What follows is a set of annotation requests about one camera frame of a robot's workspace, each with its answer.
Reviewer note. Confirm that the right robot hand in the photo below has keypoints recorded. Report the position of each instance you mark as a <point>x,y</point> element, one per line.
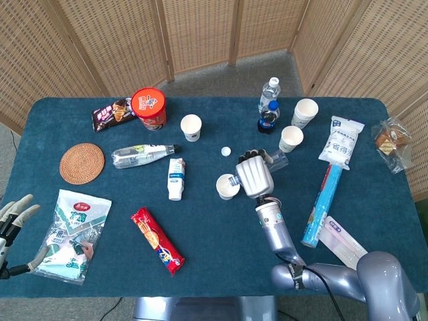
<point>255,177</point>

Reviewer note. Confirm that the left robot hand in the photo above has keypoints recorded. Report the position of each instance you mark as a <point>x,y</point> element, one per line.
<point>13,214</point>

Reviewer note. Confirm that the clear plastic bottle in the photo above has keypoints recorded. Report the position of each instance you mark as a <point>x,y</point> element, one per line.
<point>279,160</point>

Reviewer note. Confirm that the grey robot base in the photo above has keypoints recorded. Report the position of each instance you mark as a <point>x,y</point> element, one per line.
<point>200,309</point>

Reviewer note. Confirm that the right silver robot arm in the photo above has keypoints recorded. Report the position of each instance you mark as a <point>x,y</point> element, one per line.
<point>277,234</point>

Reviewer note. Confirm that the cola bottle blue cap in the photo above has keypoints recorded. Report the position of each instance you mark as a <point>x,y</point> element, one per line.
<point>267,120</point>

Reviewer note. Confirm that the long blue tube packet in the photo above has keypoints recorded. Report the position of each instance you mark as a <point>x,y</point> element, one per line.
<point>322,207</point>

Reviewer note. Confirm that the white milk bottle blue label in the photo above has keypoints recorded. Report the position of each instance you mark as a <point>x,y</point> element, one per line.
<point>176,180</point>

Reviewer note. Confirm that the clear water bottle white cap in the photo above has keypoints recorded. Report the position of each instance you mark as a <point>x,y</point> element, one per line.
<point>269,92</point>

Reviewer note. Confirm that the clear bottle black cap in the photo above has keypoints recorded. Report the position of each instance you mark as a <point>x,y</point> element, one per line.
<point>137,156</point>

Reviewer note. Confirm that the paper cup green blue print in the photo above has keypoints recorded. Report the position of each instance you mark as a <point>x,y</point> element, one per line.
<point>225,190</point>

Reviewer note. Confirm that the paper cup green flower print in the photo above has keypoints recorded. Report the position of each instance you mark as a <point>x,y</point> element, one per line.
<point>290,140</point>

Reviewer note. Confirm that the white green snack bag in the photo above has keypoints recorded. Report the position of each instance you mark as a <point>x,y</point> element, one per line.
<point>77,224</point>

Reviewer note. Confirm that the blue tablecloth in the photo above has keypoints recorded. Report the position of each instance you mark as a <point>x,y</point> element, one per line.
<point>217,234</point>

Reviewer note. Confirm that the paper cup blue flower print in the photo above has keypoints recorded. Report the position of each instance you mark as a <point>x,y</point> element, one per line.
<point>191,128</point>

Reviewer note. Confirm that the stack of paper cups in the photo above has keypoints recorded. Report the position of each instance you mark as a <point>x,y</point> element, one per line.
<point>304,112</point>

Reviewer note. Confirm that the round woven rattan coaster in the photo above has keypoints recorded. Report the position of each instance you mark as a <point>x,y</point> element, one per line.
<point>82,164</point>

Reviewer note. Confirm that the white powder bag blue print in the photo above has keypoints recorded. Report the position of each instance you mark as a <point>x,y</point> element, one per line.
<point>341,142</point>

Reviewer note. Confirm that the pink white toothbrush pack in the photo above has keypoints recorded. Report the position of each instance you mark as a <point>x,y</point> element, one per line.
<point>341,240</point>

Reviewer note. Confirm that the red biscuit pack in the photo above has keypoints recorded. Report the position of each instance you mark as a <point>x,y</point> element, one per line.
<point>155,239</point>

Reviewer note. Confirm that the orange instant noodle cup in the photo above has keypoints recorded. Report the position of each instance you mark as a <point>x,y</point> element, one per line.
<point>148,105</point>

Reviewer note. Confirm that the brown chocolate snack bag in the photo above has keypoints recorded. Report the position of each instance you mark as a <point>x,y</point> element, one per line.
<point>112,115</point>

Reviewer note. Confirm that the clear bag of pastries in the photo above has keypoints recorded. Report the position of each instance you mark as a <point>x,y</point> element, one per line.
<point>391,140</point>

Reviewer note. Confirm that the woven bamboo folding screen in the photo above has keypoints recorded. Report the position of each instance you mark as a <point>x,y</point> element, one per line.
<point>200,33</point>

